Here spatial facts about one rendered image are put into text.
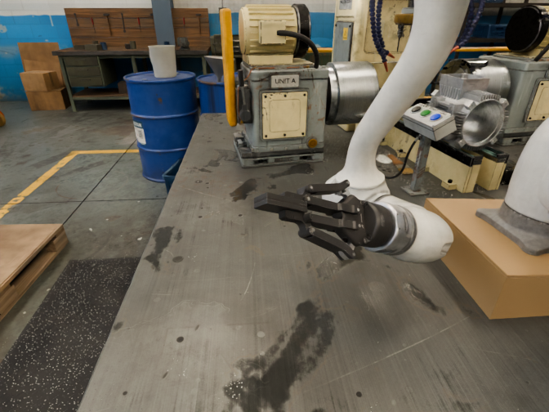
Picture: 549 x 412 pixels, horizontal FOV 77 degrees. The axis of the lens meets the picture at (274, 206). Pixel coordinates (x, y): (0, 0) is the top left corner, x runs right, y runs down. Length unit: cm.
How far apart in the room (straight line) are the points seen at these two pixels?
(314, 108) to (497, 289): 89
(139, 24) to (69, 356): 549
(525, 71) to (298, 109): 99
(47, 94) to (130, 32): 162
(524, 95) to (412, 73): 135
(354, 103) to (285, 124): 29
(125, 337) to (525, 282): 76
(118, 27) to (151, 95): 370
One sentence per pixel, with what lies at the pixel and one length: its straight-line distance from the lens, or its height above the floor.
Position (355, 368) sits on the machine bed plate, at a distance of 67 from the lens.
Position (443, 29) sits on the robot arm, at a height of 131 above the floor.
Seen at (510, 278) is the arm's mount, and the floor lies 91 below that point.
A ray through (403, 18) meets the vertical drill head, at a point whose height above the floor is 132.
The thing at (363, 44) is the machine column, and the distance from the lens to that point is 181.
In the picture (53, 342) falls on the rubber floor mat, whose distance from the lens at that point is 199.
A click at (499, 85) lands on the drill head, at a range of 182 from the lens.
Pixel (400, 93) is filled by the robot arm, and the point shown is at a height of 122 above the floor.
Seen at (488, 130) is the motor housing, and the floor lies 98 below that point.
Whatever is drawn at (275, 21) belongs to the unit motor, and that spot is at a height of 131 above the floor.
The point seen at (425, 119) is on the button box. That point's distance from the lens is 116.
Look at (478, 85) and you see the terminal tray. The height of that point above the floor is 112.
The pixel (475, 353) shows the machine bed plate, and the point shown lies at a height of 80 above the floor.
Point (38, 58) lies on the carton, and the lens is 722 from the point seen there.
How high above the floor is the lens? 133
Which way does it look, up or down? 29 degrees down
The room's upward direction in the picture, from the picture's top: straight up
